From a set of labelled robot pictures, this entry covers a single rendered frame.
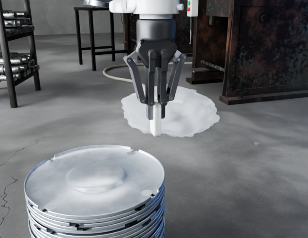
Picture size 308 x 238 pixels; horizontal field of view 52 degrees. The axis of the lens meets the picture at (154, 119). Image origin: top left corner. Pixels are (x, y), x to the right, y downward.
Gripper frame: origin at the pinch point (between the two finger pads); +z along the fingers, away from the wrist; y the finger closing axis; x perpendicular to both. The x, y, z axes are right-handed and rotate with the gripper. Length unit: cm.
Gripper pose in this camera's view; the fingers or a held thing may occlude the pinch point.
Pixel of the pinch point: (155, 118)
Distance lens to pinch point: 67.1
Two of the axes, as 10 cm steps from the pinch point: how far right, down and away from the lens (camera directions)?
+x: -3.2, -3.2, 8.9
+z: 0.0, 9.4, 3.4
